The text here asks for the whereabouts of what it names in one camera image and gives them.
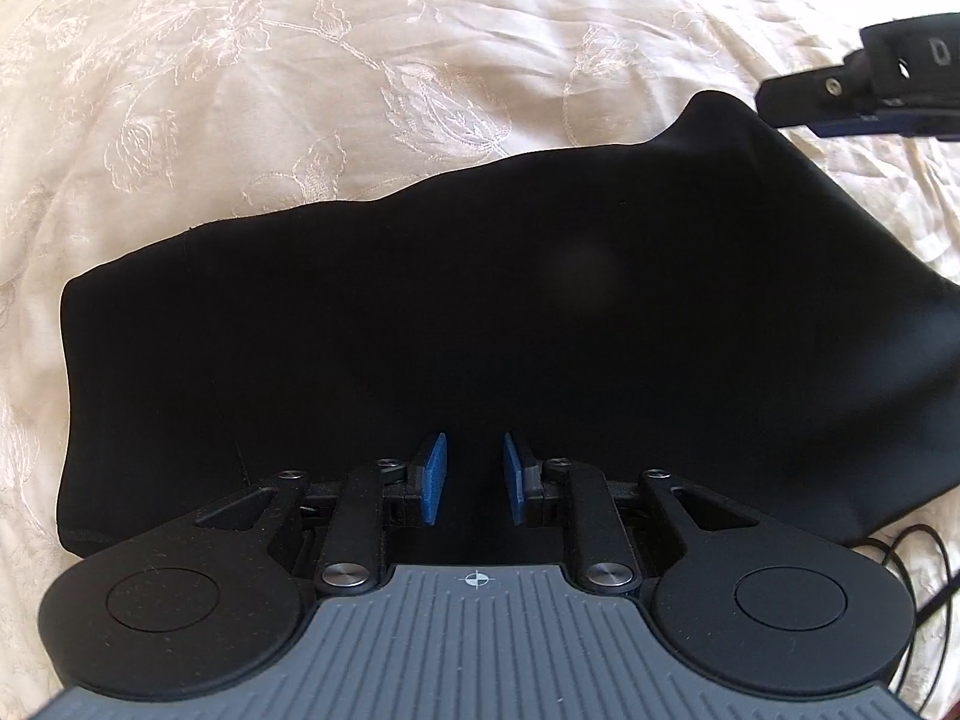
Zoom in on cream embroidered bedspread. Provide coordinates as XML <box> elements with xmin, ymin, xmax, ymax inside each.
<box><xmin>0</xmin><ymin>0</ymin><xmax>960</xmax><ymax>720</ymax></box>

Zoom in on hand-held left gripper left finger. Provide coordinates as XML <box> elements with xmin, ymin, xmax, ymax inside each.
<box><xmin>193</xmin><ymin>431</ymin><xmax>449</xmax><ymax>595</ymax></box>

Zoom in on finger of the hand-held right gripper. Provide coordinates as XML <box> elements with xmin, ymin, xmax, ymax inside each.
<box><xmin>756</xmin><ymin>69</ymin><xmax>960</xmax><ymax>142</ymax></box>

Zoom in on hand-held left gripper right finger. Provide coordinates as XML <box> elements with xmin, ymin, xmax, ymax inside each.
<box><xmin>501</xmin><ymin>431</ymin><xmax>760</xmax><ymax>595</ymax></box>

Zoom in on black pants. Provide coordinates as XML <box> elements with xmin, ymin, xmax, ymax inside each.
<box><xmin>56</xmin><ymin>90</ymin><xmax>953</xmax><ymax>560</ymax></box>

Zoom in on black cable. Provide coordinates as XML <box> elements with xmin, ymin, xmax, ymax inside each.
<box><xmin>851</xmin><ymin>523</ymin><xmax>960</xmax><ymax>720</ymax></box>

